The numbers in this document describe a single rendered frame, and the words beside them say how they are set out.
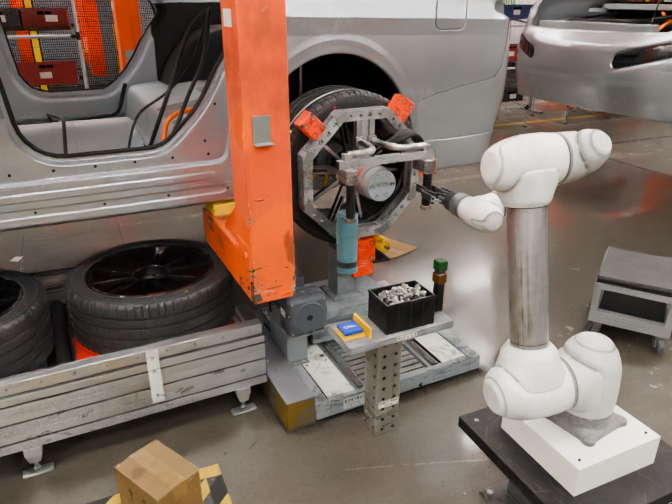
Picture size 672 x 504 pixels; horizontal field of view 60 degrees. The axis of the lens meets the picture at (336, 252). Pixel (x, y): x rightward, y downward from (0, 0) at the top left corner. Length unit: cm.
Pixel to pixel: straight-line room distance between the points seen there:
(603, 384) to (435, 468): 74
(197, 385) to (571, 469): 131
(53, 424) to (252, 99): 129
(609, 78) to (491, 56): 163
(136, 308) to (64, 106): 209
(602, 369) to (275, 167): 115
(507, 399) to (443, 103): 165
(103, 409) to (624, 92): 369
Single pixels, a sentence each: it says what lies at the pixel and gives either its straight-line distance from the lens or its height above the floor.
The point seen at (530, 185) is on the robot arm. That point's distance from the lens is 150.
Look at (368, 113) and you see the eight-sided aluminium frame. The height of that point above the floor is 111.
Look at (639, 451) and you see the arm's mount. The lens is 191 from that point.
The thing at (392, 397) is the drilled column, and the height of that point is 16.
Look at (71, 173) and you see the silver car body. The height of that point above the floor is 93.
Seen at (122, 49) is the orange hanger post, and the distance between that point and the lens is 456.
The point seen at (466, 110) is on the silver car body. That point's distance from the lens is 298.
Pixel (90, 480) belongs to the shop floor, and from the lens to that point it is 232.
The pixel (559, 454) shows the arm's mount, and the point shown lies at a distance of 179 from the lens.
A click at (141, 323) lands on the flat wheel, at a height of 43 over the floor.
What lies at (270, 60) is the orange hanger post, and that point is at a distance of 189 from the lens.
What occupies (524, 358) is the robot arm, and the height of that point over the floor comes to 67.
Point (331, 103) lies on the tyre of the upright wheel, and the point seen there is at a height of 114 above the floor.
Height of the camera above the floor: 153
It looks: 24 degrees down
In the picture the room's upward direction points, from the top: straight up
